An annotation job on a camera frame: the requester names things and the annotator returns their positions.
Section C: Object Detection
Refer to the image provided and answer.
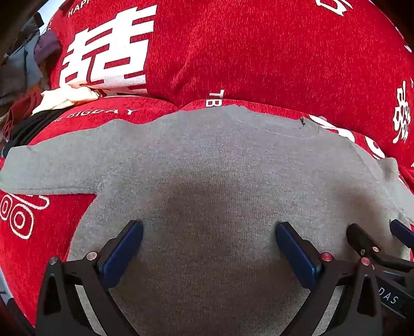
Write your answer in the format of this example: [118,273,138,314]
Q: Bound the cream cloth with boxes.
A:
[32,85,101,114]

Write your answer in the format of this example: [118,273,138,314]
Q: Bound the grey knit sweater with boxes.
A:
[0,105,414,336]

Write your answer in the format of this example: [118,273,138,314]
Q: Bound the grey-blue clothes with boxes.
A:
[0,14,44,104]

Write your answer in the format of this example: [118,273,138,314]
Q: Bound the dark red cloth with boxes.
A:
[3,90,44,138]

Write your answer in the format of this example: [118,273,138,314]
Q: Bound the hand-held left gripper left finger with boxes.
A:
[35,220,144,336]

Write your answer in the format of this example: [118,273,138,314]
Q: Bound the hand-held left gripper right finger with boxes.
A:
[276,222,384,336]

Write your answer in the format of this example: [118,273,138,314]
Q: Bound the red printed blanket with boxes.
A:
[0,0,414,327]

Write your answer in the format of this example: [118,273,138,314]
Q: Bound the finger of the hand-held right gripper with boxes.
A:
[347,224,414,272]
[390,219,414,249]

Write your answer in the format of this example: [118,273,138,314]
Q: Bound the purple cloth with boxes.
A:
[33,30,62,67]

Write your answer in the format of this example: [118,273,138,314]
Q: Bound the black cloth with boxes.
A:
[3,109,67,157]

